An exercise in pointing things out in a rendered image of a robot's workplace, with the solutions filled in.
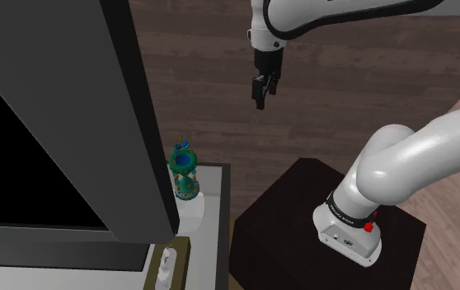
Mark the small white figure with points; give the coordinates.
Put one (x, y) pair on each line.
(166, 265)

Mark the large grey black television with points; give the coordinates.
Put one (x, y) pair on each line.
(73, 100)

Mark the grey dark-rimmed tv table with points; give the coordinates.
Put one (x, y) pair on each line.
(210, 229)

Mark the dark robot stand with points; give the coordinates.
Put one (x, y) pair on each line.
(278, 237)

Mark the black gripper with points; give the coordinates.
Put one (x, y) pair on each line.
(268, 61)

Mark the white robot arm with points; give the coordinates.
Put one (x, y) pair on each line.
(394, 168)

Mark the green blue ornate hourglass figure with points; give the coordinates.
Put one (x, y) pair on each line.
(184, 160)

